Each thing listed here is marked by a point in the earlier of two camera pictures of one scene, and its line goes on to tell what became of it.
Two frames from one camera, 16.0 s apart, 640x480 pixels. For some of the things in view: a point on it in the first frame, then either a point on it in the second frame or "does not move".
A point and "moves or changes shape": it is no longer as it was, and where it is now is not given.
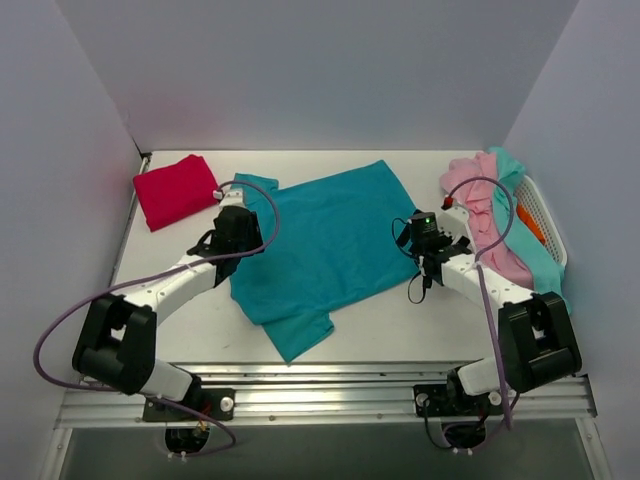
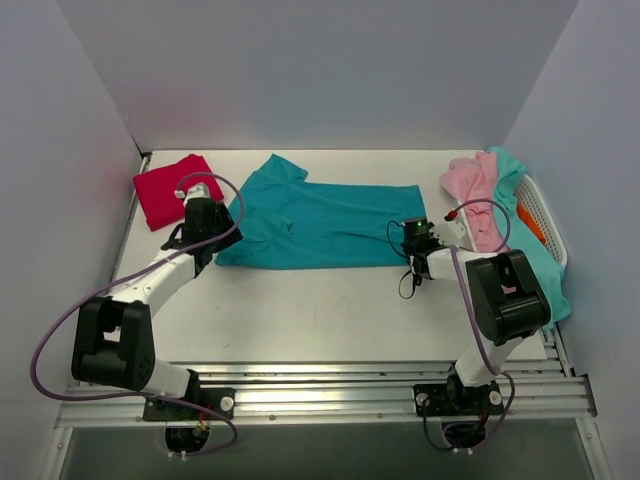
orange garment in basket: x=531 y=222 does not move
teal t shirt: x=334 y=248 moves or changes shape
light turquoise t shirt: x=548 y=273 does not move
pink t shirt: x=479 y=200 does not move
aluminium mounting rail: x=322 y=394 does not move
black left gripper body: x=248 y=228 -> x=220 y=220
